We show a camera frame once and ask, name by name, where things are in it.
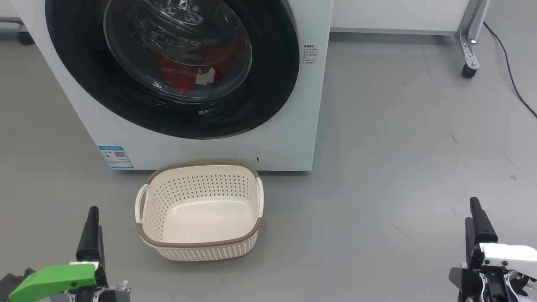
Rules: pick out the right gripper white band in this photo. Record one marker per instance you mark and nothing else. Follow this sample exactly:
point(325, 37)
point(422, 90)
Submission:
point(507, 256)

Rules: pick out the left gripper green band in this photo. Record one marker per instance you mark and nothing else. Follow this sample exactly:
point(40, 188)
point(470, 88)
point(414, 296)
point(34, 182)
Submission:
point(50, 281)

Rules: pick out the red garment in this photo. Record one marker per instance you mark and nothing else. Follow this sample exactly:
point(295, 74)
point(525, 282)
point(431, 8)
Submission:
point(176, 69)

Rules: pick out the black round glass washer door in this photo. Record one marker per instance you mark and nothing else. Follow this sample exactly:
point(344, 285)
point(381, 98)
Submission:
point(268, 84)

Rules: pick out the cream perforated laundry basket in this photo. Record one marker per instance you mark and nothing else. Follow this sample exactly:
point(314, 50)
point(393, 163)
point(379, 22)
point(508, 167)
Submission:
point(201, 218)

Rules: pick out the white front-load washing machine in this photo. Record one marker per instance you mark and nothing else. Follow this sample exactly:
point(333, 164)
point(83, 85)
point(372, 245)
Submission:
point(209, 151)

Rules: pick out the blue energy label sticker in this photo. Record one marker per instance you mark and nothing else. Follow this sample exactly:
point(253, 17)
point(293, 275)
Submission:
point(116, 157)

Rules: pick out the black caster wheel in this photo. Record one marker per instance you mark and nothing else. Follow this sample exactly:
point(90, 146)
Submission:
point(468, 71)
point(26, 38)

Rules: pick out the round white filter cover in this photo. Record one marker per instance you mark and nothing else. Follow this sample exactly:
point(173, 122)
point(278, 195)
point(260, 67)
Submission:
point(275, 159)

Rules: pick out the white partition board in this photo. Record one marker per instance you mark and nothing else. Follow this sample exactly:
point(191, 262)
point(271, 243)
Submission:
point(398, 14)

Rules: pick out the small printed text sticker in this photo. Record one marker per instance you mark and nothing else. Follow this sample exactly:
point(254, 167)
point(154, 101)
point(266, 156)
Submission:
point(310, 54)

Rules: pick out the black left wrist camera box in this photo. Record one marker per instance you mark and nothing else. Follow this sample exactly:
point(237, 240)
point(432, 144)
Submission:
point(16, 282)

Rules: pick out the silver metal frame leg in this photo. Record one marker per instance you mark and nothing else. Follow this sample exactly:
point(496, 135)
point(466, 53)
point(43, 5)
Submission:
point(472, 25)

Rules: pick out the grey metal frame rail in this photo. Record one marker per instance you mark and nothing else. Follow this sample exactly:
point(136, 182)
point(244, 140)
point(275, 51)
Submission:
point(10, 26)

